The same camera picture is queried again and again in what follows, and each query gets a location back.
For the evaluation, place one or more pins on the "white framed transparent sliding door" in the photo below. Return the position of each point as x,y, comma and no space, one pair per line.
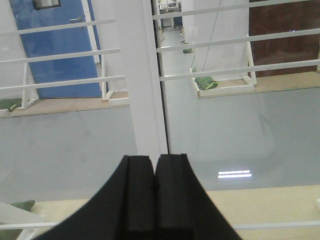
260,127

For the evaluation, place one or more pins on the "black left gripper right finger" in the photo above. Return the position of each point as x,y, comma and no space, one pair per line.
183,209

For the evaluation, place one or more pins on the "light wooden base board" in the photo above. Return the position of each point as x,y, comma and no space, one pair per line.
271,205

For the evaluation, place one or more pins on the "blue door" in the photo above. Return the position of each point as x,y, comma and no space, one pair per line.
30,14

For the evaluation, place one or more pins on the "brown wooden door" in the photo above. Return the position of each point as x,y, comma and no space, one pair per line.
281,18

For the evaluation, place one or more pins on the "green sandbag far left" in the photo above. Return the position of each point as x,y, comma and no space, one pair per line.
10,103

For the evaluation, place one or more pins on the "green sandbag near bottom left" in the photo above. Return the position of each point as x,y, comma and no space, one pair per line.
24,205

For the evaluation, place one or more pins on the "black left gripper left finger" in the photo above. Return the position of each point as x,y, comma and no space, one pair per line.
123,209

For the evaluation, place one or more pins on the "green sandbag behind glass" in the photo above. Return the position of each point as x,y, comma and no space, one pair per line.
206,83

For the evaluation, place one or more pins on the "fixed white framed glass panel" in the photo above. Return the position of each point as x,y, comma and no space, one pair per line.
70,155

